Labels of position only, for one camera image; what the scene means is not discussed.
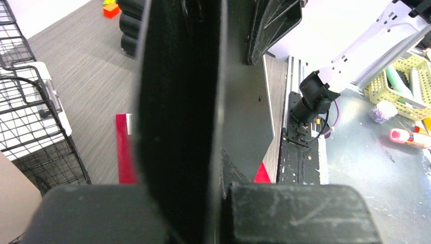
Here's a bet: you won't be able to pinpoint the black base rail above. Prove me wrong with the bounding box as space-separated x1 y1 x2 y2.
276 91 329 185

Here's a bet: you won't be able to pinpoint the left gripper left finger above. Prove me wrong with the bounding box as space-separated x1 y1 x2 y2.
21 185 169 243

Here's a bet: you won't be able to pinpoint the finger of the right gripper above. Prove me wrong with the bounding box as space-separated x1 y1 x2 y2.
247 0 302 65

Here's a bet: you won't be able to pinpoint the red notebook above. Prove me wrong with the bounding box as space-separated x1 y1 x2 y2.
115 113 271 186

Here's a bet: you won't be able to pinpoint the yellow plastic basket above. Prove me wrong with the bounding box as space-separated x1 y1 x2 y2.
365 54 430 121

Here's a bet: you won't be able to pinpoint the beige folder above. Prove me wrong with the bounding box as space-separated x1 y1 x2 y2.
1 154 42 243

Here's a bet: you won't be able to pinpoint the black wire mesh organizer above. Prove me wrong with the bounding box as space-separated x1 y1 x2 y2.
1 1 91 194

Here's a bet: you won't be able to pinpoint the black clip file folder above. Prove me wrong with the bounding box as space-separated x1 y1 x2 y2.
132 1 259 243

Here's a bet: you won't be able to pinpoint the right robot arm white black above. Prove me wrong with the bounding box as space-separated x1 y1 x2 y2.
247 1 430 124

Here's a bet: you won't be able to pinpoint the white grid clipboard in tray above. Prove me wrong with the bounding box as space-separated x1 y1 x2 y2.
1 62 72 161

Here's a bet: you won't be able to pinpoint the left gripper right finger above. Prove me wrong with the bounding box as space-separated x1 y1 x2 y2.
220 149 382 243

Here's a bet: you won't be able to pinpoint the colourful toy blocks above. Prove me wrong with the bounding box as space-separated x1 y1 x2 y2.
103 0 120 19

